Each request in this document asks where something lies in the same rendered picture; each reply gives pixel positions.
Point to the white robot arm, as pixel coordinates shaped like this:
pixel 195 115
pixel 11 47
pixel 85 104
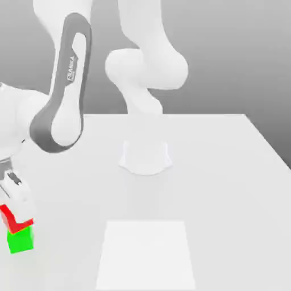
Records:
pixel 145 68

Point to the small red cube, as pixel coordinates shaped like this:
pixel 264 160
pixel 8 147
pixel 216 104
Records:
pixel 9 221

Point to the small green cube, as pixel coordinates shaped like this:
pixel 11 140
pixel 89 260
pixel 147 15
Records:
pixel 20 241

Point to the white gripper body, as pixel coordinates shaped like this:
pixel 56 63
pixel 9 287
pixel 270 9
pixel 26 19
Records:
pixel 21 204

